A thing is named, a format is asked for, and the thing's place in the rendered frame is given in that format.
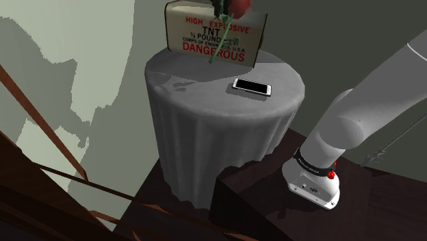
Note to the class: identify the white smartphone with black screen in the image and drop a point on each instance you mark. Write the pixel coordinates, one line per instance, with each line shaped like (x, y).
(252, 86)

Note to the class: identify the red rose with green stem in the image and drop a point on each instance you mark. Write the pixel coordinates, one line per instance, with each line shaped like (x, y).
(237, 6)

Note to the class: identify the brown wooden frame furniture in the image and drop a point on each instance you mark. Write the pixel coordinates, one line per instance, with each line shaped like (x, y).
(30, 173)

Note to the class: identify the round table with grey cloth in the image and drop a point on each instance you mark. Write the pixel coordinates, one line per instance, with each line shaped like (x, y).
(213, 133)

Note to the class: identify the beige box with red lettering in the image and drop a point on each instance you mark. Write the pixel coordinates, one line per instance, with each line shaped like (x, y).
(200, 36)

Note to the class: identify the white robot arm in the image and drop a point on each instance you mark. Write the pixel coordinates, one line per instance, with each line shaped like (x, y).
(367, 106)

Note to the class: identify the dark wooden robot stand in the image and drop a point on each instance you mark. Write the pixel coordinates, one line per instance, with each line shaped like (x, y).
(333, 220)

